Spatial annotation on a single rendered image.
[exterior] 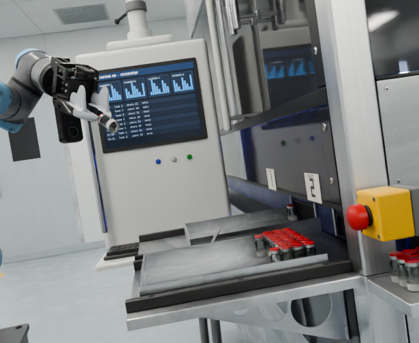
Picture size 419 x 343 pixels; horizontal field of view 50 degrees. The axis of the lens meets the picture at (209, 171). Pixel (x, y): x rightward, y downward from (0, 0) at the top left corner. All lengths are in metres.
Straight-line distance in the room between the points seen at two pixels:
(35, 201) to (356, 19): 5.94
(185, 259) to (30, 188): 5.51
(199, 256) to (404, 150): 0.51
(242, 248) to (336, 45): 0.52
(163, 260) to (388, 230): 0.54
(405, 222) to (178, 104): 1.17
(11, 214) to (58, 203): 0.63
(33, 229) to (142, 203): 4.86
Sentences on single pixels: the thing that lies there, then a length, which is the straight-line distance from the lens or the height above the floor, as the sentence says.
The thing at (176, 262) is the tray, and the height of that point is 0.88.
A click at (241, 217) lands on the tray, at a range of 1.41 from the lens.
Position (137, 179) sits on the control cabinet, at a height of 1.06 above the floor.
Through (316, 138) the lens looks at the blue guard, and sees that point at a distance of 0.91.
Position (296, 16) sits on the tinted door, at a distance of 0.98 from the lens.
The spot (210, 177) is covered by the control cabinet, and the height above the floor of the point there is 1.02.
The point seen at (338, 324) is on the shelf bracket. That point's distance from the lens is 0.95.
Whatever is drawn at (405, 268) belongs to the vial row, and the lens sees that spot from 0.75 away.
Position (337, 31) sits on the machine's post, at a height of 1.29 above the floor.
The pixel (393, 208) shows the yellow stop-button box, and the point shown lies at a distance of 0.72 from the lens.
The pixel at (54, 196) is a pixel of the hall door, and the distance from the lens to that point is 6.43.
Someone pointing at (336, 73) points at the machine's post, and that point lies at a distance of 0.79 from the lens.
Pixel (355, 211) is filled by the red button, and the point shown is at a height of 1.01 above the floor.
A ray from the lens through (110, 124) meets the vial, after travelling 0.82.
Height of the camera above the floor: 1.13
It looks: 3 degrees down
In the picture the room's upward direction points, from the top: 8 degrees counter-clockwise
